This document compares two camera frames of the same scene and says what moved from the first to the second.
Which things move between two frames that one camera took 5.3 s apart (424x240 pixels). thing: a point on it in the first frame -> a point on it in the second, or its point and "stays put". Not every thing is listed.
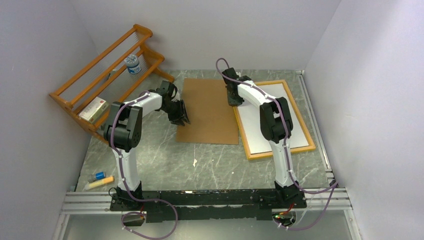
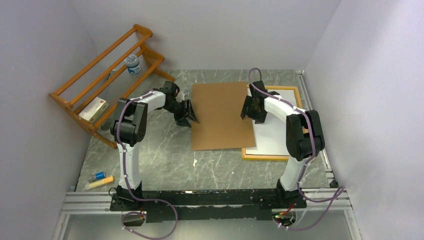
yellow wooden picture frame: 248,116 -> 283,157
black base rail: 208,205 stays put
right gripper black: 232,102 -> 260,118
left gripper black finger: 184,115 -> 190,111
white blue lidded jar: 133,64 stays put
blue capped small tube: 97,176 stays put
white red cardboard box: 94,110 stays put
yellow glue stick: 91,185 stays put
